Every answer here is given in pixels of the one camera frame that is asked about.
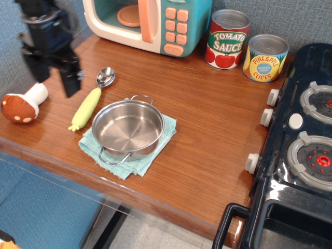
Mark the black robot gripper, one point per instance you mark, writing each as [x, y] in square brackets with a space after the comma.
[48, 44]

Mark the silver steel pot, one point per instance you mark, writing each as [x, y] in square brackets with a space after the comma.
[128, 130]

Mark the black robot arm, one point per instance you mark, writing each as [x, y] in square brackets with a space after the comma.
[33, 7]

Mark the brown plush mushroom toy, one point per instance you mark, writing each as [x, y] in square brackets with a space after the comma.
[24, 108]

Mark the light blue folded cloth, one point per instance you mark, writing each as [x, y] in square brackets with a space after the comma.
[138, 167]

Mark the teal toy microwave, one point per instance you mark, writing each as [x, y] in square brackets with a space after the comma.
[172, 28]

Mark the orange object at corner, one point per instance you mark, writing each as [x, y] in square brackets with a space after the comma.
[7, 241]

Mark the tomato sauce can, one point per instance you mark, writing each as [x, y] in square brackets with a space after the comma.
[227, 35]

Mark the pineapple slices can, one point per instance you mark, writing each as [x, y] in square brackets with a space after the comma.
[265, 57]

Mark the black toy stove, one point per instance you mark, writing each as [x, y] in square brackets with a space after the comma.
[290, 195]

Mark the spoon with green handle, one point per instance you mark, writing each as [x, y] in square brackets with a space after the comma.
[104, 78]

